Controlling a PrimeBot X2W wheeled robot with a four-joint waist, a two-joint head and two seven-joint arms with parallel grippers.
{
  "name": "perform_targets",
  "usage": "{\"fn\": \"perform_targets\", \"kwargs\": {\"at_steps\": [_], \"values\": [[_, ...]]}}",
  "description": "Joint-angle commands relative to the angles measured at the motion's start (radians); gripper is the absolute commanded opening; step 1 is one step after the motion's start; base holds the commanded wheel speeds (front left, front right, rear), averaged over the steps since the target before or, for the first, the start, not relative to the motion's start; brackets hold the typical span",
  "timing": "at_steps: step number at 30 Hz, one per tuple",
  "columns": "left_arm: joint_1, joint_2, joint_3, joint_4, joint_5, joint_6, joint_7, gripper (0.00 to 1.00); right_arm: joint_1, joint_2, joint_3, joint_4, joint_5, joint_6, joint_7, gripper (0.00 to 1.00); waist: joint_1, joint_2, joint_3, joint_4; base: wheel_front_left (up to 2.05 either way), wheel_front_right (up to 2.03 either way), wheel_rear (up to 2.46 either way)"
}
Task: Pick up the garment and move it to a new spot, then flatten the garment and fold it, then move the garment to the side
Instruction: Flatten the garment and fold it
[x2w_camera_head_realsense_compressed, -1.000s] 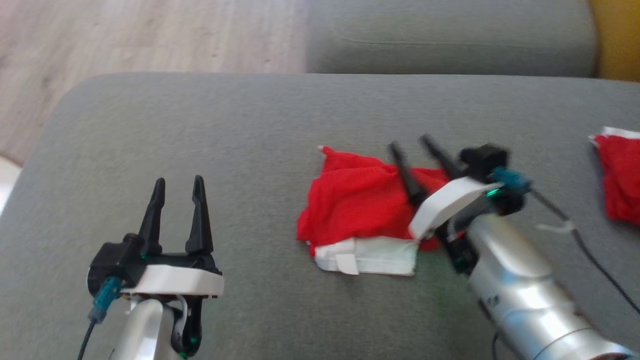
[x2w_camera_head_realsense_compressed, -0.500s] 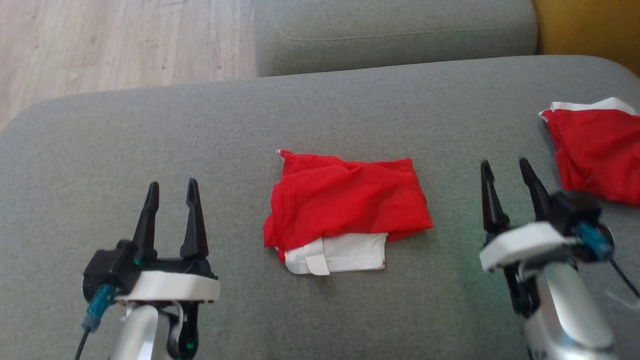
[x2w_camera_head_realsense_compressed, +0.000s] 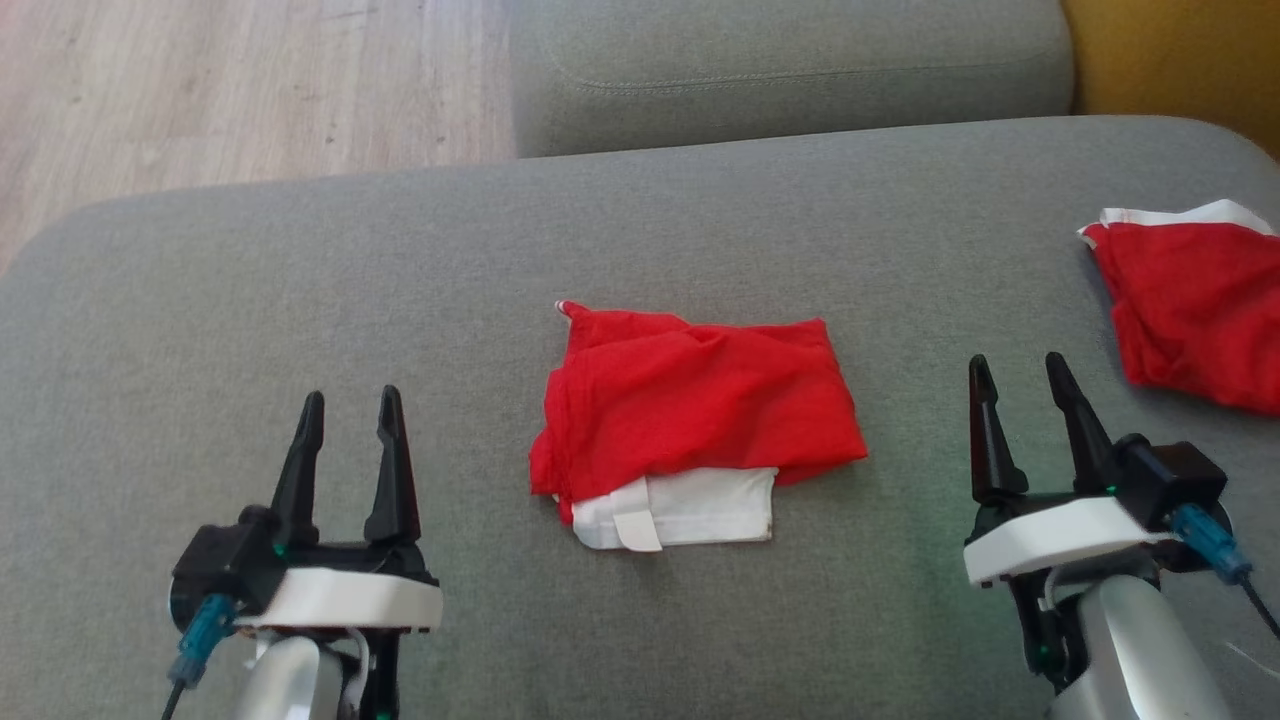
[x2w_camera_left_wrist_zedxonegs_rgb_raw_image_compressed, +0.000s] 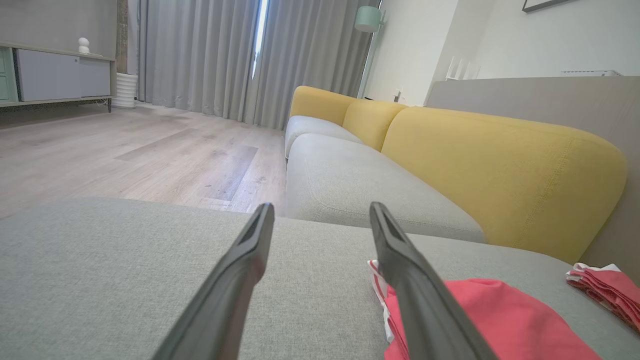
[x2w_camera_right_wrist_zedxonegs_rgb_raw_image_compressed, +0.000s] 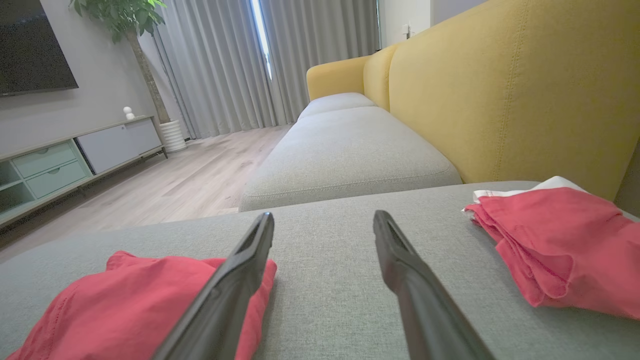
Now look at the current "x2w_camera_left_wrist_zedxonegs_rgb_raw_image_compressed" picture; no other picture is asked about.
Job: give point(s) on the wide grey sofa ottoman cushion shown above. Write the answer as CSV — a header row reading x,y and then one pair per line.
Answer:
x,y
100,280

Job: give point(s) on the wide yellow sofa back cushion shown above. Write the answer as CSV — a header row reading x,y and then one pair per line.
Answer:
x,y
500,170

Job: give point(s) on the grey low media cabinet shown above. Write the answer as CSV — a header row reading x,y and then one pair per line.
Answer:
x,y
55,75

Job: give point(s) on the short grey sofa seat cushion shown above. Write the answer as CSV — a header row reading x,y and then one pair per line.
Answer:
x,y
312,130

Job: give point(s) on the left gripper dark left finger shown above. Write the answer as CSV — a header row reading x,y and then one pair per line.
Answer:
x,y
225,300

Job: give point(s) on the grey pleated curtain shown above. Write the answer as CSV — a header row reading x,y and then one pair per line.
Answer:
x,y
200,55
315,55

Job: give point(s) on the long grey sofa seat cushion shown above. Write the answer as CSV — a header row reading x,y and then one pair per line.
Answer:
x,y
360,185

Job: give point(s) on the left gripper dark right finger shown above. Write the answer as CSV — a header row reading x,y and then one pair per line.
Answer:
x,y
425,310

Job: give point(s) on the dark framed wall picture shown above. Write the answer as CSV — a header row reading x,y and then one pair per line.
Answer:
x,y
542,4

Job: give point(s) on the flat white device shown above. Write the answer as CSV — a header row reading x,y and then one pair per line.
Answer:
x,y
590,73

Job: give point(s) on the brown plant trunk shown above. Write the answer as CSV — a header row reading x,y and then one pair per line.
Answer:
x,y
122,35

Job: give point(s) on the white ribbed plant pot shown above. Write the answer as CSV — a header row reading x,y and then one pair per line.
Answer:
x,y
125,91

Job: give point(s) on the red garment with white trim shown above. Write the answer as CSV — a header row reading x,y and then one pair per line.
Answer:
x,y
610,292
500,320

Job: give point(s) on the yellow sofa armrest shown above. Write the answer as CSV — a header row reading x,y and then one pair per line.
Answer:
x,y
320,102

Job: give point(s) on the narrow yellow sofa back cushion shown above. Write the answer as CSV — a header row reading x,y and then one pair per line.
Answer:
x,y
372,122

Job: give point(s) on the small white figurine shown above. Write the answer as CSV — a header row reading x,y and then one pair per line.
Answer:
x,y
83,46

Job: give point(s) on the mint green floor lamp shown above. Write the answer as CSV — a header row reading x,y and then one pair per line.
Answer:
x,y
368,19

